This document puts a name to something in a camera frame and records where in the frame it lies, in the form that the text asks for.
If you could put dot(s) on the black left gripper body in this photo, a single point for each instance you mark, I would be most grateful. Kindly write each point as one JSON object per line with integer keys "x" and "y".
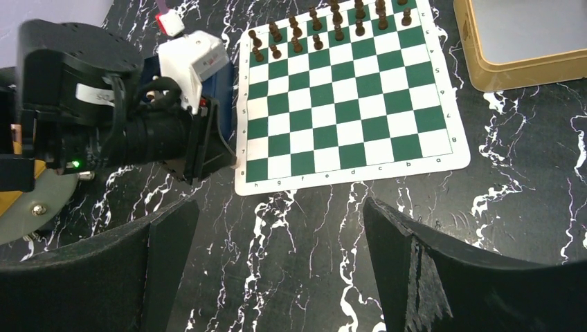
{"x": 191, "y": 146}

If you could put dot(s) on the gold tin box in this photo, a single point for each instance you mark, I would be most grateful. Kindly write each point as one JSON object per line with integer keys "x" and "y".
{"x": 515, "y": 44}

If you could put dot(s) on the dark wooden pawn piece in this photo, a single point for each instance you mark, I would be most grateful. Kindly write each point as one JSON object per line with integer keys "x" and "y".
{"x": 259, "y": 57}
{"x": 317, "y": 43}
{"x": 383, "y": 21}
{"x": 296, "y": 46}
{"x": 359, "y": 28}
{"x": 338, "y": 33}
{"x": 406, "y": 19}
{"x": 275, "y": 51}

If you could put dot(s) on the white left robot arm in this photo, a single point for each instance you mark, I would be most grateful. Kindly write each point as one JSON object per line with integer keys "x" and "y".
{"x": 82, "y": 98}

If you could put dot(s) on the white orange cylindrical appliance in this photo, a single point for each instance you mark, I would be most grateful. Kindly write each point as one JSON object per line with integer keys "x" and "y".
{"x": 22, "y": 213}

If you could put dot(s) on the green white chess board mat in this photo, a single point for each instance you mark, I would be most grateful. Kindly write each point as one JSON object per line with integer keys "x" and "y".
{"x": 377, "y": 106}

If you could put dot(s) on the dark blue tin box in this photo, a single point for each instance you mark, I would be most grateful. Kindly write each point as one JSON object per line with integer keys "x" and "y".
{"x": 219, "y": 87}

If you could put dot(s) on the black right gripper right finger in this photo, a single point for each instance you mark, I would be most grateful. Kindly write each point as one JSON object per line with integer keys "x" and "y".
{"x": 430, "y": 281}

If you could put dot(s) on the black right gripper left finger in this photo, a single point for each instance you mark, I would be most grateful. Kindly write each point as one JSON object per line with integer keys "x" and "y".
{"x": 124, "y": 279}

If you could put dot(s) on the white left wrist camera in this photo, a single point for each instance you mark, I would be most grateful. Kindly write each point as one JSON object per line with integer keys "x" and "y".
{"x": 189, "y": 59}

